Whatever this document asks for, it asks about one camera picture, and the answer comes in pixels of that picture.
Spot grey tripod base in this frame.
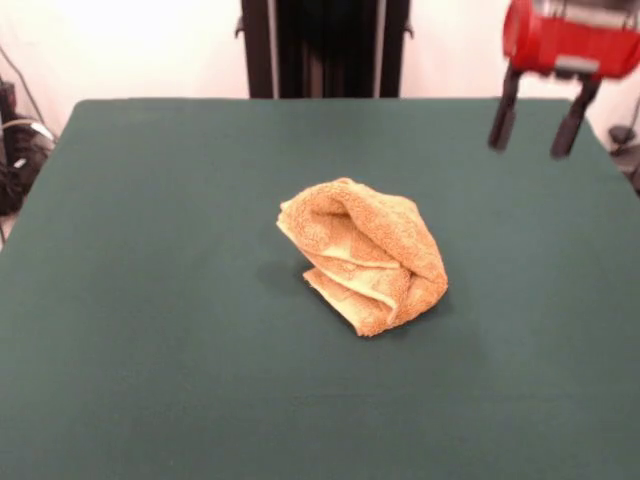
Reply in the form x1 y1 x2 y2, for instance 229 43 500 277
608 124 640 196

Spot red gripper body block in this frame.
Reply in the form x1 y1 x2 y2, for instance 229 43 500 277
502 0 634 80

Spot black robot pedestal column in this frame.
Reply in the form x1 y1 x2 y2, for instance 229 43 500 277
233 0 415 99

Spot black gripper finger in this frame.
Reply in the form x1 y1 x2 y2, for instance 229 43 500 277
488 64 522 150
549 77 600 160

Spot tan terry towel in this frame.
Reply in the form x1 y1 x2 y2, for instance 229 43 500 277
275 177 450 337

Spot dark green table cloth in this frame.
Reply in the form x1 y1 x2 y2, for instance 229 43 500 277
0 97 640 480

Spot tangled black cables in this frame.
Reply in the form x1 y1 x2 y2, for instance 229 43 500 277
0 115 55 217

